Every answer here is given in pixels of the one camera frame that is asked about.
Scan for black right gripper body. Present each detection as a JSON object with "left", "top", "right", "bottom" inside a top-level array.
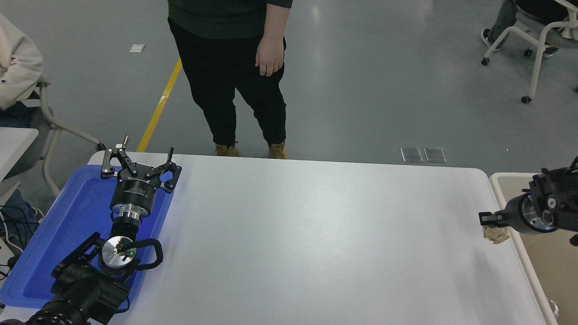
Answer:
[{"left": 499, "top": 196, "right": 527, "bottom": 232}]

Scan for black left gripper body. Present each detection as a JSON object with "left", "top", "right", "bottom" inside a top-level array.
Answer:
[{"left": 110, "top": 171, "right": 162, "bottom": 214}]

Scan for tan paper ball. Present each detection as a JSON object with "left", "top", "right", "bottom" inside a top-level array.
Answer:
[{"left": 483, "top": 225, "right": 511, "bottom": 245}]

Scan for person's left hand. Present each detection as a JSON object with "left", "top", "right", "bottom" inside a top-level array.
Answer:
[{"left": 255, "top": 35, "right": 286, "bottom": 77}]

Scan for large pale bin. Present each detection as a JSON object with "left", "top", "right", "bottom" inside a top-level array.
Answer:
[{"left": 489, "top": 172, "right": 578, "bottom": 325}]

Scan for blue plastic tray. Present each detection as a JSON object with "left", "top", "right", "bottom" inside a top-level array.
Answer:
[{"left": 0, "top": 165, "right": 174, "bottom": 310}]

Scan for small white side table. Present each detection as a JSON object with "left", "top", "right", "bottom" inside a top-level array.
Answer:
[{"left": 0, "top": 128, "right": 39, "bottom": 204}]

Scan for person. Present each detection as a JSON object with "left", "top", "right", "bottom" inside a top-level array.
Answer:
[
  {"left": 167, "top": 0, "right": 293, "bottom": 159},
  {"left": 481, "top": 0, "right": 570, "bottom": 49},
  {"left": 0, "top": 13, "right": 46, "bottom": 244}
]

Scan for white wheeled chair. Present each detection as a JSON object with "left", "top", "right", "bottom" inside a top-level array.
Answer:
[{"left": 481, "top": 0, "right": 578, "bottom": 104}]

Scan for white frame chair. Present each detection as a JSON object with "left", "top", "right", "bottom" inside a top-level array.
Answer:
[{"left": 20, "top": 77, "right": 105, "bottom": 197}]

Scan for black cables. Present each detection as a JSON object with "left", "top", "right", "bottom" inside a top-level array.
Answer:
[{"left": 0, "top": 205, "right": 41, "bottom": 280}]

